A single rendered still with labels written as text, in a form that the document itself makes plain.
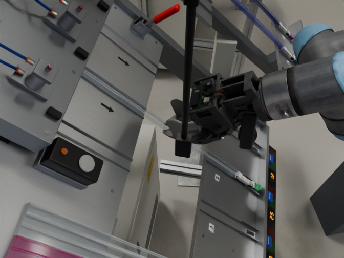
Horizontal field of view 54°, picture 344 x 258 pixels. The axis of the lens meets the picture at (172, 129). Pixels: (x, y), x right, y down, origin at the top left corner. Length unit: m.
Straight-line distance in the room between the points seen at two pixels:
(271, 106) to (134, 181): 0.55
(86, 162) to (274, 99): 0.28
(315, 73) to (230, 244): 0.40
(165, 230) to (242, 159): 0.79
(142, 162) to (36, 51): 0.58
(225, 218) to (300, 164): 1.09
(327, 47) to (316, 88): 0.17
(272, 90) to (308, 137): 1.38
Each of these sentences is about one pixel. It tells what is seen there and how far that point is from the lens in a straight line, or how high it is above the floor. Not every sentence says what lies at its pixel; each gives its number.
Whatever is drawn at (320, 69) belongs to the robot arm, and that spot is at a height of 1.15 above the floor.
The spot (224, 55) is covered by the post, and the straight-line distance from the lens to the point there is 1.04.
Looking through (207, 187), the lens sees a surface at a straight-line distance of 0.71.
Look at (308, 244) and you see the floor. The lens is 1.65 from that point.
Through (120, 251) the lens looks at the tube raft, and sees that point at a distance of 0.54.
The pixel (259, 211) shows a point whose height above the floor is 0.73.
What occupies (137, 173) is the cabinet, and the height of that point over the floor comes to 0.62.
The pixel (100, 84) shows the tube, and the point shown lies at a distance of 0.58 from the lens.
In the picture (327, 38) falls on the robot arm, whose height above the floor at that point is 1.09.
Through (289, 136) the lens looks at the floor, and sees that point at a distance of 1.86.
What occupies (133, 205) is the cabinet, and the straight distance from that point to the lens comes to 0.94.
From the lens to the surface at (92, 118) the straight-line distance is 0.56.
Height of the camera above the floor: 1.49
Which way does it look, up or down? 57 degrees down
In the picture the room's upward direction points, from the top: straight up
